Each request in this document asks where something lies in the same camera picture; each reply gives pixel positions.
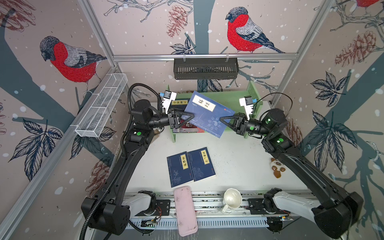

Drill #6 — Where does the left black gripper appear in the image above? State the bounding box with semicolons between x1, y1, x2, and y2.
146;107;193;131

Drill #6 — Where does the blue book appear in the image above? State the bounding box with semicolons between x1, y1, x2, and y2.
170;99;189;111
187;147;216;182
167;152;194;188
184;92;235;138

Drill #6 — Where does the red pink Hamlet book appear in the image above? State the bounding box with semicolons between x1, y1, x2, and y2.
172;124;205;134

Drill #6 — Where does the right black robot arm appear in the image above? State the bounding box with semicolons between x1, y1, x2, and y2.
220;108;364;239

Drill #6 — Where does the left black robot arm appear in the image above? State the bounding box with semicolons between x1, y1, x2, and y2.
79;83;194;240

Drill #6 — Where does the green wooden two-tier shelf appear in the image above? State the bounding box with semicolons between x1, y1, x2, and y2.
171;82;263;143

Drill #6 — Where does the dark grey hanging basket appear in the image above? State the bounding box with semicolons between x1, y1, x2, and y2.
174;58;239;80

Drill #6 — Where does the white ceramic mug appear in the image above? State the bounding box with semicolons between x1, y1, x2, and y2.
221;188;243;214

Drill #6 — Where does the pink pencil case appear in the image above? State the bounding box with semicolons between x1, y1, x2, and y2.
174;186;198;237

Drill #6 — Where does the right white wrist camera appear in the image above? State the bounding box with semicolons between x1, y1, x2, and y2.
239;96;258;120

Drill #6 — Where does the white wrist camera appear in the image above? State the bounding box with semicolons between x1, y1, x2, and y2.
239;96;258;120
160;91;177;114

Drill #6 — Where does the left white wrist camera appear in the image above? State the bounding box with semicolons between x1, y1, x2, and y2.
160;91;177;114

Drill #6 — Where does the brown bear plush keychain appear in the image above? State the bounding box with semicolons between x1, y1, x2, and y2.
270;158;287;179

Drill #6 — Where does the white wire mesh basket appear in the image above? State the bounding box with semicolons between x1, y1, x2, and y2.
75;73;128;138

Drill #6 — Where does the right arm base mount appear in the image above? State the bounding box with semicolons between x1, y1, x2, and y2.
246;198;290;215

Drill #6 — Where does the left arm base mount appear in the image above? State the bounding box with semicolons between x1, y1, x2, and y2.
136;200;171;217

